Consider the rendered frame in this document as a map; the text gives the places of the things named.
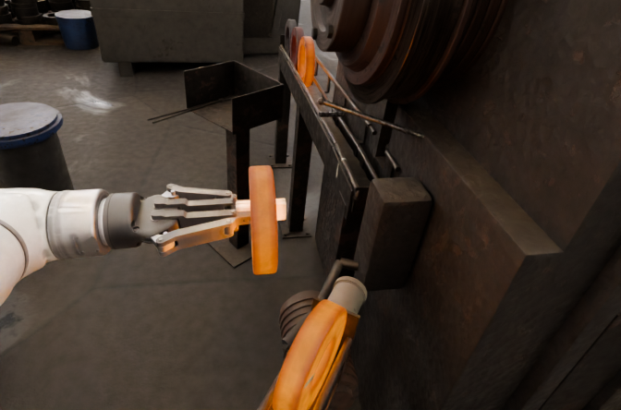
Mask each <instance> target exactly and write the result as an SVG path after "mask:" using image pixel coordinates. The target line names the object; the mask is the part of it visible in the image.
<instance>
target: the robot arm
mask: <svg viewBox="0 0 621 410"><path fill-rule="evenodd" d="M166 188H167V191H166V192H165V193H164V194H163V195H162V196H161V195H154V196H152V197H148V198H143V197H142V196H140V195H139V194H138V193H136V192H128V193H112V194H110V195H109V194H108V192H106V191H105V190H103V189H87V190H64V191H49V190H44V189H40V188H0V306H1V305H2V304H3V303H4V302H5V300H6V299H7V298H8V296H9V295H10V293H11V291H12V289H13V287H14V286H15V285H16V283H17V282H19V281H20V280H21V279H23V278H24V277H26V276H27V275H29V274H31V273H32V272H34V271H37V270H39V269H41V268H42V267H43V266H44V265H45V263H47V262H50V261H53V260H58V259H74V258H85V257H96V256H103V255H106V254H107V253H108V252H109V251H110V250H111V248H112V249H120V248H132V247H139V246H140V245H141V244H142V243H146V244H154V245H155V246H156V247H157V248H158V253H159V256H160V257H165V256H167V255H169V254H171V253H173V252H175V251H177V250H179V249H182V248H187V247H194V246H197V245H201V244H205V243H209V242H213V241H216V240H220V239H224V238H228V237H231V236H233V235H234V232H236V231H237V230H238V226H239V225H241V224H251V220H250V200H249V199H243V200H237V195H236V194H232V192H231V191H229V190H218V189H207V188H195V187H181V186H178V185H175V184H168V185H167V186H166ZM276 213H277V221H279V220H285V219H286V199H276ZM224 229H225V230H224Z"/></svg>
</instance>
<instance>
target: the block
mask: <svg viewBox="0 0 621 410"><path fill-rule="evenodd" d="M431 207H432V197H431V196H430V194H429V193H428V192H427V190H426V189H425V187H424V186H423V184H422V183H421V181H420V180H419V179H418V178H415V177H393V178H374V179H372V181H371V183H370V187H369V192H368V197H367V200H366V205H365V209H364V213H363V218H362V222H361V227H360V231H359V239H358V243H357V247H356V252H355V256H354V260H355V261H357V262H358V263H359V266H358V271H354V272H355V273H356V276H357V279H358V280H359V281H360V282H362V283H363V285H364V286H365V288H366V290H367V292H368V291H378V290H388V289H398V288H402V287H404V286H405V285H406V282H407V279H408V275H409V272H410V269H411V266H412V263H413V260H414V258H415V255H416V252H417V249H418V246H419V243H420V239H421V236H422V233H423V230H424V227H425V224H426V222H427V219H428V216H429V213H430V210H431Z"/></svg>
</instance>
